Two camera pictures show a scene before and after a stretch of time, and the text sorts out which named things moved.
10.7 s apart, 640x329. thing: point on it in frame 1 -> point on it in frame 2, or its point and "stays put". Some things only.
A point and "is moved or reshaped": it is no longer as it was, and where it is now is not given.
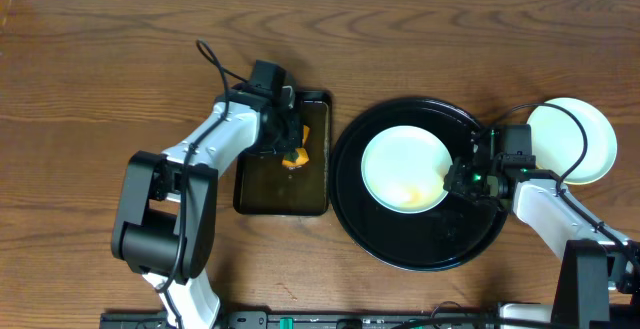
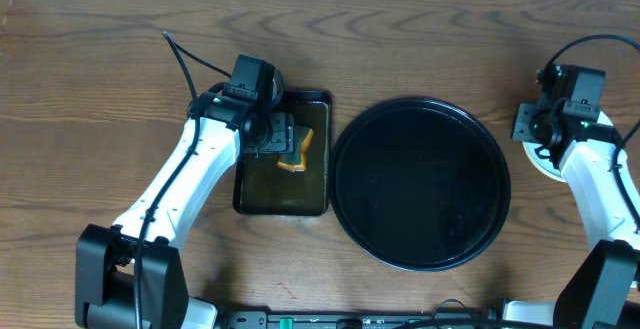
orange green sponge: x=299 y=156 is moved or reshaped
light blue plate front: x=403 y=169 -> x=553 y=169
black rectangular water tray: x=263 y=185 stays put
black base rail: x=355 y=320 stays put
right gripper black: x=455 y=181 -> x=521 y=128
